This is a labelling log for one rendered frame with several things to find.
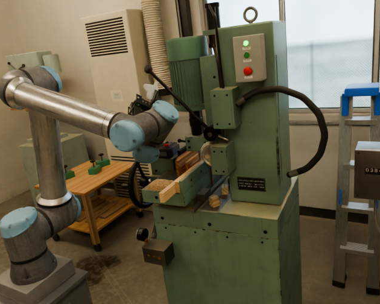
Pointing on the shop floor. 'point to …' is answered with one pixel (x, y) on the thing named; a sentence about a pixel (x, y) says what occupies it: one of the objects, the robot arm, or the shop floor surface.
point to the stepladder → (340, 242)
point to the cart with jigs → (96, 204)
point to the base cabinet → (233, 265)
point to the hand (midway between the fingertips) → (148, 95)
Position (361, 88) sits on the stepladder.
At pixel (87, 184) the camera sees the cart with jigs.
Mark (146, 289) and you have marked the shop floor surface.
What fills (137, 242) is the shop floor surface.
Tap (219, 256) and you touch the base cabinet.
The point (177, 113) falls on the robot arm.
